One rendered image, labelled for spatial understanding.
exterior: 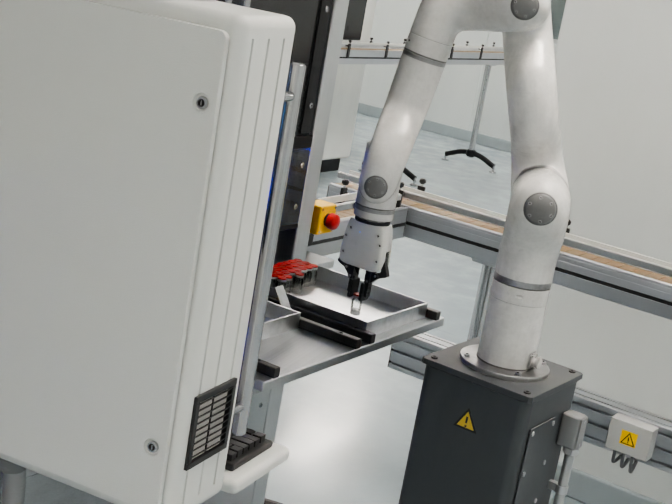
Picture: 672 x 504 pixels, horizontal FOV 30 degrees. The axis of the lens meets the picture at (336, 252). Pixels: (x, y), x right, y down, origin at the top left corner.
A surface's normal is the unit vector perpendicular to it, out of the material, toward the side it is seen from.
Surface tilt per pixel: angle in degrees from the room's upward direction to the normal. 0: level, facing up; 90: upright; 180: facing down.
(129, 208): 90
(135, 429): 90
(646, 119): 90
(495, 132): 90
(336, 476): 0
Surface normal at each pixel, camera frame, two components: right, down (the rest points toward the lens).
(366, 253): -0.53, 0.10
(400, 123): 0.16, -0.51
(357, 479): 0.17, -0.95
